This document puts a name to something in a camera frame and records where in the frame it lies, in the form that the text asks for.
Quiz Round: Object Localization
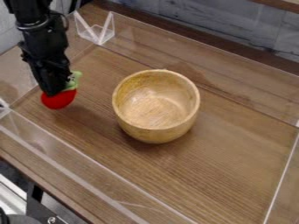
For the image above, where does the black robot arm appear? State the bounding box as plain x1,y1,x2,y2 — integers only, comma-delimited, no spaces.
4,0,71,96

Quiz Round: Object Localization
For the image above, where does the clear acrylic corner bracket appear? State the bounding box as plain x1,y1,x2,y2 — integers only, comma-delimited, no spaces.
74,11,116,46

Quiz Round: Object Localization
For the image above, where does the black metal table leg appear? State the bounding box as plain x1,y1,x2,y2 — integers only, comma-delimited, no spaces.
27,182,43,203

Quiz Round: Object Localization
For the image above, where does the light wooden bowl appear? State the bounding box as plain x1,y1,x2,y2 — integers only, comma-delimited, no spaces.
112,69,202,144

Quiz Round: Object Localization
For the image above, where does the clear acrylic tray wall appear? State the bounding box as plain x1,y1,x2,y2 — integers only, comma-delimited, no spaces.
0,5,299,224

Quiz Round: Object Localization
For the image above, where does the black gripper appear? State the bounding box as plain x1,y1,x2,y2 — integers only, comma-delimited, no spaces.
18,24,74,96

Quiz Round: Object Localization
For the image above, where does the red felt fruit green leaf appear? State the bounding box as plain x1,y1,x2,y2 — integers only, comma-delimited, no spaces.
42,71,83,109

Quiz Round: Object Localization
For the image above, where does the black cable under table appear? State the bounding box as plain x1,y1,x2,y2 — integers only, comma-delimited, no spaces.
0,207,10,224

